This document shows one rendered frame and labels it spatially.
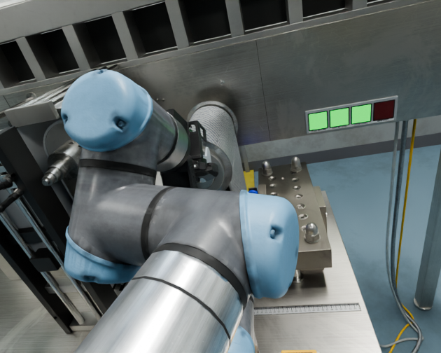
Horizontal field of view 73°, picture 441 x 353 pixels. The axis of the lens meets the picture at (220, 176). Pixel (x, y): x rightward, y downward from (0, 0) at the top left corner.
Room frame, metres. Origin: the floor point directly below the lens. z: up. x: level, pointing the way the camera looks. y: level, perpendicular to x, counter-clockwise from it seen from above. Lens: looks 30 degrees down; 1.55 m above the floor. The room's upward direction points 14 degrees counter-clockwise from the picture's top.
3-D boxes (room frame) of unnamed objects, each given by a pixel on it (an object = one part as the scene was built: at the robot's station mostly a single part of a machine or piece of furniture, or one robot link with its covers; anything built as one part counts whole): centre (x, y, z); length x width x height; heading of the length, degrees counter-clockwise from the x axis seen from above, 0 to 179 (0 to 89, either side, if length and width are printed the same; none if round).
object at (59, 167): (0.54, 0.31, 1.34); 0.06 x 0.03 x 0.03; 167
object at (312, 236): (0.51, -0.17, 1.05); 0.04 x 0.04 x 0.04
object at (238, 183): (0.67, -0.04, 1.11); 0.23 x 0.01 x 0.18; 167
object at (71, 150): (0.59, 0.29, 1.34); 0.06 x 0.06 x 0.06; 77
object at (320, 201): (0.67, -0.26, 0.97); 0.10 x 0.03 x 0.11; 167
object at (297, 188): (0.68, -0.17, 1.00); 0.40 x 0.16 x 0.06; 167
